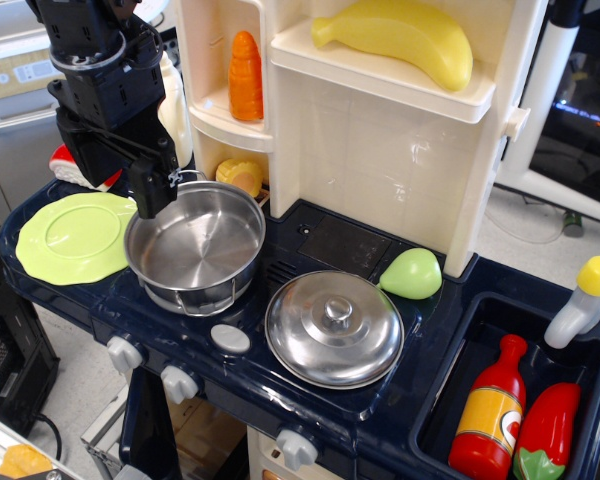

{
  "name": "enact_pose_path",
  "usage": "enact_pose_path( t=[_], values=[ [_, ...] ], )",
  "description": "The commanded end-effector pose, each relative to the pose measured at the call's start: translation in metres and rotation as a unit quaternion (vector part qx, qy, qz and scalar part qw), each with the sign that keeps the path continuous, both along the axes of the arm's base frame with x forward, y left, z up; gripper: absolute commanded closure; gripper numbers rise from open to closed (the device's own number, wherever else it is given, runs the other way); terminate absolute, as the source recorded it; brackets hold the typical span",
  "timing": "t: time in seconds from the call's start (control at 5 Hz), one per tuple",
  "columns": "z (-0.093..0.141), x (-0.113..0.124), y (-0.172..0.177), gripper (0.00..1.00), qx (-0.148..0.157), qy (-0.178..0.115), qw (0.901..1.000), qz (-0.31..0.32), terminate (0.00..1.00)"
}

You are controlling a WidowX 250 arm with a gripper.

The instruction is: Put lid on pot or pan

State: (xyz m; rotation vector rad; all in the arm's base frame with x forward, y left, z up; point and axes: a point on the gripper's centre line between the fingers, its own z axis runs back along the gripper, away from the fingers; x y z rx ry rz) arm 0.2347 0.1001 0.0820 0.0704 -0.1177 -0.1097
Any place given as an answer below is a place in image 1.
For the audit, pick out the grey metal cabinet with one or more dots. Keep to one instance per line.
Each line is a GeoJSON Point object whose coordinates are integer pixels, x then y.
{"type": "Point", "coordinates": [28, 132]}

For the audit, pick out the stainless steel pot lid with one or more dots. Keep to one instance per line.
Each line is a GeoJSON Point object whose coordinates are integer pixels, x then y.
{"type": "Point", "coordinates": [334, 330]}

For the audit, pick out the grey stove knob left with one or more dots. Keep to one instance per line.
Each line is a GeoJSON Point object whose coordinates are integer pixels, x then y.
{"type": "Point", "coordinates": [123, 355]}

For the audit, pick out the navy toy kitchen counter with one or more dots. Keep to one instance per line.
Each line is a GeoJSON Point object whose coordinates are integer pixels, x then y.
{"type": "Point", "coordinates": [401, 427]}

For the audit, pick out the red toy chili pepper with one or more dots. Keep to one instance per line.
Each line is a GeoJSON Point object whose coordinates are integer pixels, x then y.
{"type": "Point", "coordinates": [544, 444]}

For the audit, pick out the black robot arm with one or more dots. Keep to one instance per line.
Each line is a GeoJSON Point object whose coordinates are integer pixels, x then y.
{"type": "Point", "coordinates": [110, 96]}

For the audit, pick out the yellow toy banana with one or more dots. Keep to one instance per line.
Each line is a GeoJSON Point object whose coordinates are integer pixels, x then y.
{"type": "Point", "coordinates": [411, 31]}

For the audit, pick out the orange toy food piece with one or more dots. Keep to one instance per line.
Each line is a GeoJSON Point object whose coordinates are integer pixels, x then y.
{"type": "Point", "coordinates": [23, 460]}

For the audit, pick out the black computer case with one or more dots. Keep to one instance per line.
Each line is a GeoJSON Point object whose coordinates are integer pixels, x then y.
{"type": "Point", "coordinates": [28, 363]}

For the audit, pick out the white toy milk bottle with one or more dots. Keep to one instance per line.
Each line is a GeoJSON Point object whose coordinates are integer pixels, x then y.
{"type": "Point", "coordinates": [173, 112]}

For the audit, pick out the grey toy faucet yellow cap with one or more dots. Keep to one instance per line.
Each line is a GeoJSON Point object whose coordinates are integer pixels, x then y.
{"type": "Point", "coordinates": [581, 312]}

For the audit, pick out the orange toy carrot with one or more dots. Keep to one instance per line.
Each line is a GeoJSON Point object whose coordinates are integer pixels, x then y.
{"type": "Point", "coordinates": [245, 87]}

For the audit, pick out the grey stove knob middle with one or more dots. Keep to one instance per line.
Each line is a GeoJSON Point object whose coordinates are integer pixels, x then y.
{"type": "Point", "coordinates": [178, 385]}

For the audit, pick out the light green plastic plate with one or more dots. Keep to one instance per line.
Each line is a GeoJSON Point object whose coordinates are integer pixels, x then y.
{"type": "Point", "coordinates": [76, 240]}

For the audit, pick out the green toy pear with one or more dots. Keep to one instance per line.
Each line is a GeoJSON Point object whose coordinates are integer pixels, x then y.
{"type": "Point", "coordinates": [414, 274]}

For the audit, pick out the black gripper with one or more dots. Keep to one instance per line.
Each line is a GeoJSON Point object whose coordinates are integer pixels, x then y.
{"type": "Point", "coordinates": [140, 147]}

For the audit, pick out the cream toy kitchen shelf unit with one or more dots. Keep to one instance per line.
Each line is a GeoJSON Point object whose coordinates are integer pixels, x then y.
{"type": "Point", "coordinates": [368, 137]}

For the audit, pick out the red white toy sushi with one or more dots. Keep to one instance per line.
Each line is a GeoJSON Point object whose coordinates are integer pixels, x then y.
{"type": "Point", "coordinates": [64, 167]}

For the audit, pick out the grey oval stove button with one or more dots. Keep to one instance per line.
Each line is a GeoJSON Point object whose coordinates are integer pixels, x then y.
{"type": "Point", "coordinates": [230, 339]}

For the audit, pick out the grey stove knob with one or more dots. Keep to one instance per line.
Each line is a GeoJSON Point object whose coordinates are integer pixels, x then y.
{"type": "Point", "coordinates": [123, 355]}
{"type": "Point", "coordinates": [178, 385]}
{"type": "Point", "coordinates": [297, 450]}

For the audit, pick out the yellow toy corn piece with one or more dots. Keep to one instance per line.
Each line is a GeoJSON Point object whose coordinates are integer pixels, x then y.
{"type": "Point", "coordinates": [244, 174]}

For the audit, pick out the grey stove knob right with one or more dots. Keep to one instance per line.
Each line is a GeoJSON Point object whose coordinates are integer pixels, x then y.
{"type": "Point", "coordinates": [297, 450]}

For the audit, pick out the red toy ketchup bottle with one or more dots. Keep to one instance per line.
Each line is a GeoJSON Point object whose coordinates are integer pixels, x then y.
{"type": "Point", "coordinates": [487, 432]}

